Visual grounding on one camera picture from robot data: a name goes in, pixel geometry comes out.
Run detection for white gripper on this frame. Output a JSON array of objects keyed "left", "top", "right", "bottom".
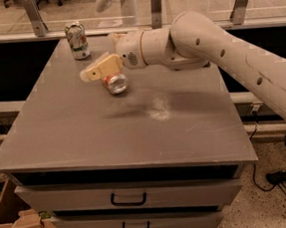
[{"left": 80, "top": 31, "right": 146, "bottom": 82}]

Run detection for red coke can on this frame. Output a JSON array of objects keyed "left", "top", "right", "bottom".
[{"left": 102, "top": 73, "right": 129, "bottom": 95}]

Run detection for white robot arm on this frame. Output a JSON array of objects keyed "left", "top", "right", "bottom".
[{"left": 80, "top": 11, "right": 286, "bottom": 120}]

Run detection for white green soda can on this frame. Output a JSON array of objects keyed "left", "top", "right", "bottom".
[{"left": 65, "top": 21, "right": 90, "bottom": 60}]

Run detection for grey drawer cabinet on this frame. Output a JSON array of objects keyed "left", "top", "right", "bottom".
[{"left": 0, "top": 41, "right": 257, "bottom": 228}]

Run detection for middle metal bracket post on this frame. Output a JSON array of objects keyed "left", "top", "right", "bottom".
[{"left": 150, "top": 0, "right": 162, "bottom": 29}]

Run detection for metal bracket post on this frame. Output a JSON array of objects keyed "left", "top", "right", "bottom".
[
  {"left": 150, "top": 0, "right": 162, "bottom": 29},
  {"left": 229, "top": 0, "right": 249, "bottom": 25},
  {"left": 21, "top": 0, "right": 48, "bottom": 37}
]

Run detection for left metal bracket post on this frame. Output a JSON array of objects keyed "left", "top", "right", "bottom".
[{"left": 21, "top": 0, "right": 48, "bottom": 37}]

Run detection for right metal bracket post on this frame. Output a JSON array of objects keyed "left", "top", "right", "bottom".
[{"left": 229, "top": 0, "right": 249, "bottom": 25}]

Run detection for top drawer black handle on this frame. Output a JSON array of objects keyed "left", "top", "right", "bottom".
[{"left": 110, "top": 193, "right": 147, "bottom": 207}]

